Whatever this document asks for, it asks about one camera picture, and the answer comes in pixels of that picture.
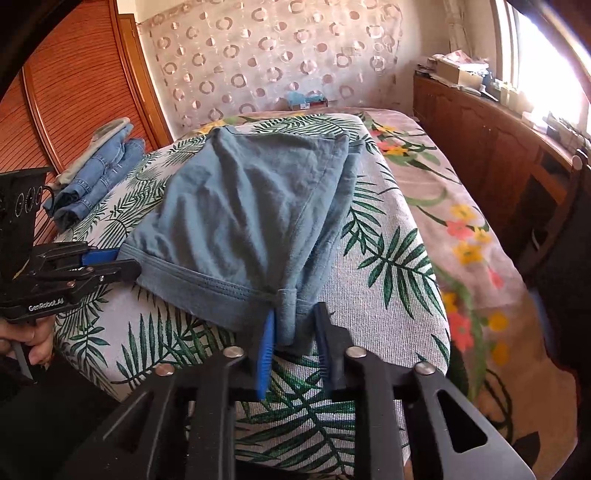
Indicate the wooden sideboard cabinet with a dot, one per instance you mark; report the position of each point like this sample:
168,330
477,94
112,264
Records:
471,138

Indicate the patterned window drape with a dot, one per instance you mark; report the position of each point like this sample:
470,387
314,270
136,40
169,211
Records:
455,23

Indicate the wooden louvered wardrobe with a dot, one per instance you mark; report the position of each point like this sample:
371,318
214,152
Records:
78,78

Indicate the circle pattern sheer curtain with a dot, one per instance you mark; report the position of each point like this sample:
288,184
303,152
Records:
277,55

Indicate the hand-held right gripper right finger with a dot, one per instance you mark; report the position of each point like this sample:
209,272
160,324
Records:
325,350

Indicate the person's dark clothing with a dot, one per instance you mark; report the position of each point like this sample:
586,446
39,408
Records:
46,424

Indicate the floral blanket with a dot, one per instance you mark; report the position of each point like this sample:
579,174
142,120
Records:
461,207

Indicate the crumpled papers and bags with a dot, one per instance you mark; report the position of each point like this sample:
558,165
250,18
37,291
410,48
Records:
461,56

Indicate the blue-grey short pants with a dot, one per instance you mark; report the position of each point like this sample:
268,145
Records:
240,207

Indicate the person's left hand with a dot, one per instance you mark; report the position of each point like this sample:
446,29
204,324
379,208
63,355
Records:
39,339

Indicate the folded blue denim jeans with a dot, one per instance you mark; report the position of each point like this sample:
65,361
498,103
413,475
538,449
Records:
99,175

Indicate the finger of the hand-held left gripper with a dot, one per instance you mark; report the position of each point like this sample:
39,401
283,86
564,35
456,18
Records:
101,256
115,270

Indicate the wooden chair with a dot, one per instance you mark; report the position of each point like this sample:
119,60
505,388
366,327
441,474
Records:
570,184

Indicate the leaf print bedspread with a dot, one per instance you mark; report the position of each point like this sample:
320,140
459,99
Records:
392,258

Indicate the box with blue bag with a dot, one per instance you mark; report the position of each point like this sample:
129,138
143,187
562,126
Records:
304,99

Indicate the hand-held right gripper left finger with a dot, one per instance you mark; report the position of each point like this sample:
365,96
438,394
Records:
265,360

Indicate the cardboard box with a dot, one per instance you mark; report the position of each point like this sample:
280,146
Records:
455,73

